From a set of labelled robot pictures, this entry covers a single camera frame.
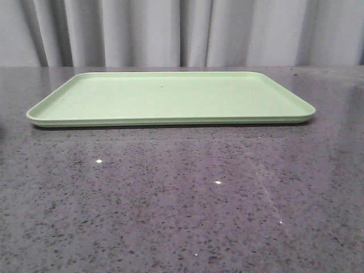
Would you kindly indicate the grey pleated curtain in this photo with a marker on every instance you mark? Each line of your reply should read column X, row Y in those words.
column 180, row 33

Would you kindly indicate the light green plastic tray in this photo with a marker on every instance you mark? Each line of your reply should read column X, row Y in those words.
column 169, row 98

